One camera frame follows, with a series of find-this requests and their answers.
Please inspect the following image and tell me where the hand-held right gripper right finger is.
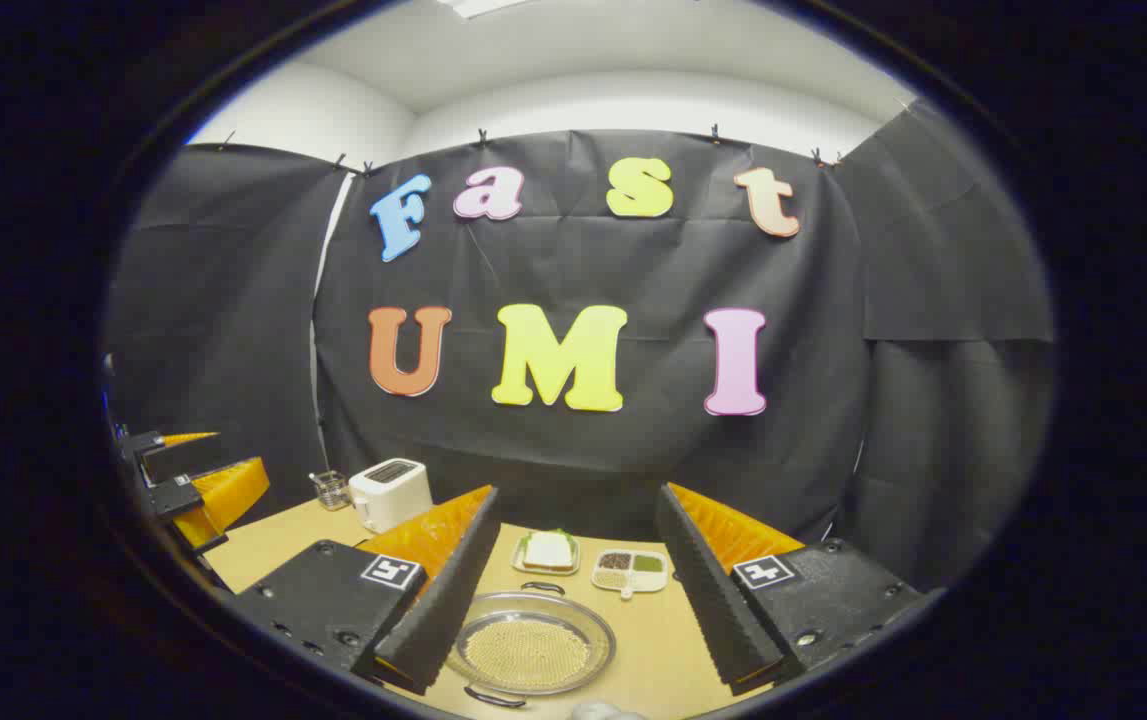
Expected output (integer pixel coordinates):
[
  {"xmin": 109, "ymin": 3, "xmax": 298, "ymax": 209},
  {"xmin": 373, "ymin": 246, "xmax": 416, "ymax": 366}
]
[{"xmin": 655, "ymin": 483, "xmax": 924, "ymax": 698}]

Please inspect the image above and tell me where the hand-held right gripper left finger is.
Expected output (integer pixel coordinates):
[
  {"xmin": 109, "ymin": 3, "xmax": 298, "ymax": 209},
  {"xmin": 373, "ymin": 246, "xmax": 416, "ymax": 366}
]
[{"xmin": 230, "ymin": 485, "xmax": 502, "ymax": 697}]

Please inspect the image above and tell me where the stainless steel pot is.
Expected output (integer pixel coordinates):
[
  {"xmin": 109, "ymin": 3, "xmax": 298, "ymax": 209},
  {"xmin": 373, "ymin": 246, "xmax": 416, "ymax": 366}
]
[{"xmin": 445, "ymin": 581, "xmax": 618, "ymax": 709}]

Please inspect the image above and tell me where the divided white bean dish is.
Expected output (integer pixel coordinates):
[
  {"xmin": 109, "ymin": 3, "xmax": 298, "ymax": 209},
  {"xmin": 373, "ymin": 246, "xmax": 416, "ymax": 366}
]
[{"xmin": 591, "ymin": 548, "xmax": 671, "ymax": 599}]

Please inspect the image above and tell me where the pile of soybeans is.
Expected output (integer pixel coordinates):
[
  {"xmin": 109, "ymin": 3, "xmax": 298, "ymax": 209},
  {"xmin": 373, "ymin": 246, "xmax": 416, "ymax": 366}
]
[{"xmin": 463, "ymin": 616, "xmax": 591, "ymax": 691}]

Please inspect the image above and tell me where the pale sandwich plate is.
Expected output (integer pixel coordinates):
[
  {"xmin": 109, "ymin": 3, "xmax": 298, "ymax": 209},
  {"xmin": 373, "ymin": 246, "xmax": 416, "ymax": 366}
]
[{"xmin": 512, "ymin": 530, "xmax": 582, "ymax": 577}]

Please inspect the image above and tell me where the sandwich with lettuce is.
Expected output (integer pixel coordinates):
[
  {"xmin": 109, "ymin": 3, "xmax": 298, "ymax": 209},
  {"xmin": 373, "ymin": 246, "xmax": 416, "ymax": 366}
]
[{"xmin": 523, "ymin": 530, "xmax": 576, "ymax": 571}]

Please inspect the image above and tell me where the white toaster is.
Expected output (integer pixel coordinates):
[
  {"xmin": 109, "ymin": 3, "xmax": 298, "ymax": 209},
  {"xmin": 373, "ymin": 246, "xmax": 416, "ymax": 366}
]
[{"xmin": 348, "ymin": 458, "xmax": 434, "ymax": 534}]

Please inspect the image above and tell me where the metal wire holder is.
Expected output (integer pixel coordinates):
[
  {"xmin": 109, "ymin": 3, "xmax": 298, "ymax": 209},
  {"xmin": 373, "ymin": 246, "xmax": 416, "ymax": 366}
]
[{"xmin": 310, "ymin": 470, "xmax": 351, "ymax": 512}]

